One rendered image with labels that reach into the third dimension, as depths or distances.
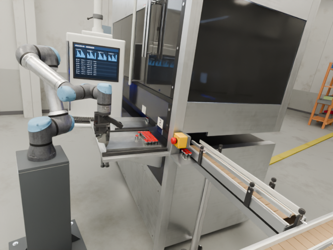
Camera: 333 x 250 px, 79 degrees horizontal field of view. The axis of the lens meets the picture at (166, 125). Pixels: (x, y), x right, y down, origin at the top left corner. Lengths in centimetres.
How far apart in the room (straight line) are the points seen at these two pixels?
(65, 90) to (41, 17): 400
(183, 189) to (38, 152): 94
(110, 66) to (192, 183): 127
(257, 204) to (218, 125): 62
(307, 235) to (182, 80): 85
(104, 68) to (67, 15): 319
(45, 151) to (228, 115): 115
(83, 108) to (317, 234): 189
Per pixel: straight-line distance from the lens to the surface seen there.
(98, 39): 202
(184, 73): 114
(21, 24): 469
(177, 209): 156
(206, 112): 129
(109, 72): 202
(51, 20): 503
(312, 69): 1052
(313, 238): 90
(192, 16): 116
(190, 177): 145
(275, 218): 90
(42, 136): 133
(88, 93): 115
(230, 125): 146
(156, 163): 137
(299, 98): 1058
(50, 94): 141
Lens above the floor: 143
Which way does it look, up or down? 18 degrees down
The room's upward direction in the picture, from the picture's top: 7 degrees clockwise
